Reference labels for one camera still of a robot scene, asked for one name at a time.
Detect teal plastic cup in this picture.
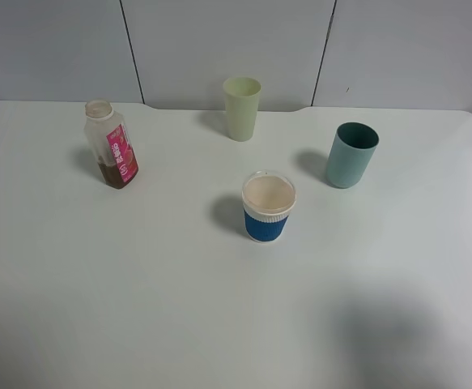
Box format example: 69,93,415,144
325,122,380,189

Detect clear cup with blue sleeve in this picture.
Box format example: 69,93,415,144
241,170,297,242

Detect clear bottle with pink label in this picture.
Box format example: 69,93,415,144
84,100,138,189

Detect pale yellow plastic cup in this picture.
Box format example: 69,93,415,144
223,77,262,142

